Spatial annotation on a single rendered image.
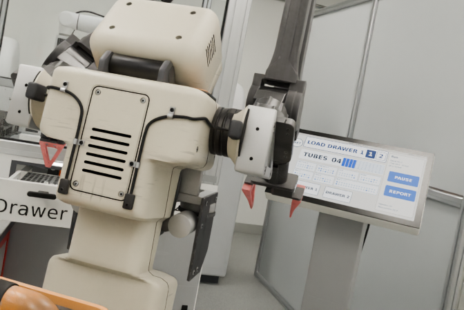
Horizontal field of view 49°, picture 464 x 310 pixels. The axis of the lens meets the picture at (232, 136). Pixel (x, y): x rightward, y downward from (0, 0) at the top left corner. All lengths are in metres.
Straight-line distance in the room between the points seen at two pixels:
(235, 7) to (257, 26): 3.49
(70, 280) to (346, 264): 1.14
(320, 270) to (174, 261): 0.52
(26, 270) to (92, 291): 0.96
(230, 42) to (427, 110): 1.09
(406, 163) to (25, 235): 1.31
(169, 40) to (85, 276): 0.43
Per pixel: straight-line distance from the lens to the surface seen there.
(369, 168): 1.85
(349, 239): 1.87
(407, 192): 1.80
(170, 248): 1.87
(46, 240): 1.86
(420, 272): 2.46
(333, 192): 1.78
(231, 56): 1.83
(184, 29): 0.90
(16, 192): 1.49
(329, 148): 1.90
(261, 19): 5.36
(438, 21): 2.65
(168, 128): 0.81
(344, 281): 1.90
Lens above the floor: 1.21
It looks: 3 degrees down
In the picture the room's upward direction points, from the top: 10 degrees clockwise
